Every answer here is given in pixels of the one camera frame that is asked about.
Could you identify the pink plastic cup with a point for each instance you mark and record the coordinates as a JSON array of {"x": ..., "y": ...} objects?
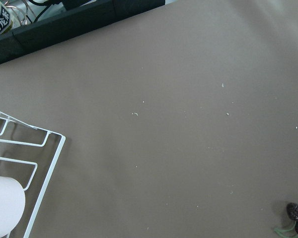
[{"x": 12, "y": 204}]

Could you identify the copper wire bottle rack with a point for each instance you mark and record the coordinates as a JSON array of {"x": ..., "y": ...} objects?
[{"x": 23, "y": 9}]

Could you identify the black foam bar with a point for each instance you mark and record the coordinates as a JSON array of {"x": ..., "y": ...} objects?
[{"x": 71, "y": 23}]

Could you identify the white wire cup rack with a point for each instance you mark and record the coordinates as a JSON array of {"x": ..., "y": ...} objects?
[{"x": 28, "y": 154}]

